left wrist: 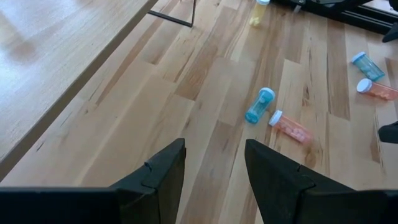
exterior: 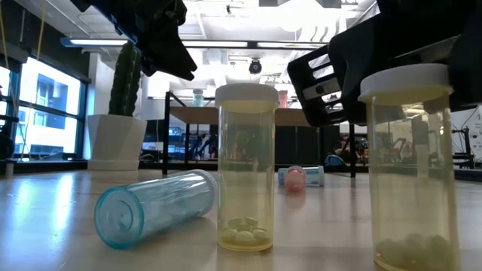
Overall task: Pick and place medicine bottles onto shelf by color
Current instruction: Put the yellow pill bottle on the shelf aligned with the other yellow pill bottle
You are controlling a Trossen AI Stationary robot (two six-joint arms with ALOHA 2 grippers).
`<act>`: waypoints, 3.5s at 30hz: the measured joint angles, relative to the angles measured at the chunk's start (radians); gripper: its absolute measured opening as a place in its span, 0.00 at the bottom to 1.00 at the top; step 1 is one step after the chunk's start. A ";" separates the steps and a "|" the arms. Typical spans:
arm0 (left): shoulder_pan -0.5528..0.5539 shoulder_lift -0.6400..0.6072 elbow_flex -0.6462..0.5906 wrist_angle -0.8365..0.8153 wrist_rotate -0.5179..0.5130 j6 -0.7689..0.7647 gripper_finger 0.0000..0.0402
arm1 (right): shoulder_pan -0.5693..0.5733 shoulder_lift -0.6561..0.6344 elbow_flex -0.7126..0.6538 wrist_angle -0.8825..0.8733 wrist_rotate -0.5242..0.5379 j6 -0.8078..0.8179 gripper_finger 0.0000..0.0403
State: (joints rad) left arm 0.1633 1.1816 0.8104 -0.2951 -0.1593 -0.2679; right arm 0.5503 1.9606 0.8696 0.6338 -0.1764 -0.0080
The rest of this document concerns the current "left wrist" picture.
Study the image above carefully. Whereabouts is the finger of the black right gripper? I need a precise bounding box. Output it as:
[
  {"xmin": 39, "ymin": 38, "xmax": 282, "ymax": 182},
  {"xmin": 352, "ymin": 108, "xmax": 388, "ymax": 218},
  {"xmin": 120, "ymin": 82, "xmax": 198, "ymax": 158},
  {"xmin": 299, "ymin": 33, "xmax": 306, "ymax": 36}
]
[
  {"xmin": 381, "ymin": 22, "xmax": 398, "ymax": 44},
  {"xmin": 377, "ymin": 120, "xmax": 398, "ymax": 144}
]

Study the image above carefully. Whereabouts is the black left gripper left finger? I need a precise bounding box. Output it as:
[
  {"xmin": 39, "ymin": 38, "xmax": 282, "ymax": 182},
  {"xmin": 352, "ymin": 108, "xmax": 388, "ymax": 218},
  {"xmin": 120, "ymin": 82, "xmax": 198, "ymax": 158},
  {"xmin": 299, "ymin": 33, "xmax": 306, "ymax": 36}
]
[{"xmin": 108, "ymin": 138, "xmax": 187, "ymax": 224}]

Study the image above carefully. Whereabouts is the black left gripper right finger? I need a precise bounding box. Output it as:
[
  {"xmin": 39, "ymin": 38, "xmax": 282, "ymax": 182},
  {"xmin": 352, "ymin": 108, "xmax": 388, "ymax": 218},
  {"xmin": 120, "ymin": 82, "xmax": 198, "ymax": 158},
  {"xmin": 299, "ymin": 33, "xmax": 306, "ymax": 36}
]
[{"xmin": 244, "ymin": 138, "xmax": 317, "ymax": 224}]

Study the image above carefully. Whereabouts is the blue pill bottle white cap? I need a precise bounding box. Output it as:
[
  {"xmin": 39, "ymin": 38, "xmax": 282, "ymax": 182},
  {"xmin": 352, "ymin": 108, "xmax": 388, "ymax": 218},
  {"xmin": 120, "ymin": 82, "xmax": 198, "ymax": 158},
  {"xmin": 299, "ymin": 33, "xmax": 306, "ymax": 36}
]
[
  {"xmin": 350, "ymin": 51, "xmax": 386, "ymax": 82},
  {"xmin": 244, "ymin": 86, "xmax": 277, "ymax": 125}
]

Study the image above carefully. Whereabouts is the yellow pill bottle white cap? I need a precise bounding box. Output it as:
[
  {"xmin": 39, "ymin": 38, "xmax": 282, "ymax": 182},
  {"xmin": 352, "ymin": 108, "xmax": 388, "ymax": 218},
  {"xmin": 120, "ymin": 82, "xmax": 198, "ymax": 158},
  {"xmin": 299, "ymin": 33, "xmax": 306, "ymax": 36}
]
[{"xmin": 248, "ymin": 0, "xmax": 271, "ymax": 28}]

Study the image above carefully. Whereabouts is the red pill bottle white cap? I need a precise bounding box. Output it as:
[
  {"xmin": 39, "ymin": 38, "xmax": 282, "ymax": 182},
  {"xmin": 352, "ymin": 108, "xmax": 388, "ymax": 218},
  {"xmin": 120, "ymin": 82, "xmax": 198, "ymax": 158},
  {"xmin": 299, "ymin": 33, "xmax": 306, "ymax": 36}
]
[
  {"xmin": 356, "ymin": 78, "xmax": 398, "ymax": 101},
  {"xmin": 268, "ymin": 109, "xmax": 313, "ymax": 146}
]

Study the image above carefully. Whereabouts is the black aluminium table frame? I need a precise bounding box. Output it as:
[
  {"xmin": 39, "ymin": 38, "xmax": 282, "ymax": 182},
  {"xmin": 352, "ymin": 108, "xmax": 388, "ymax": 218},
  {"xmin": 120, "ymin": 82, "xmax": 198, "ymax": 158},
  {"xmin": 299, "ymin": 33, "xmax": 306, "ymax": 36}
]
[{"xmin": 270, "ymin": 0, "xmax": 398, "ymax": 35}]

